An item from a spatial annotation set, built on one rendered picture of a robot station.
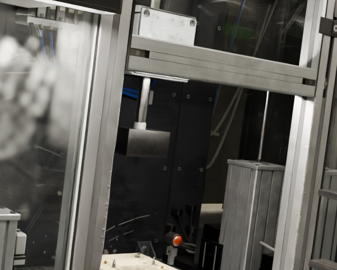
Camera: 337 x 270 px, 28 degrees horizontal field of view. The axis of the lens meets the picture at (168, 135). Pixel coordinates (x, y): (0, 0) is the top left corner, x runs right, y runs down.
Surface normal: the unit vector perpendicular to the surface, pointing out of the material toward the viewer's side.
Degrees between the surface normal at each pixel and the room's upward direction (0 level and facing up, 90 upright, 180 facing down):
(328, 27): 90
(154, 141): 90
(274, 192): 90
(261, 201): 90
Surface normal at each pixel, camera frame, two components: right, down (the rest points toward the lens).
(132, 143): 0.62, 0.11
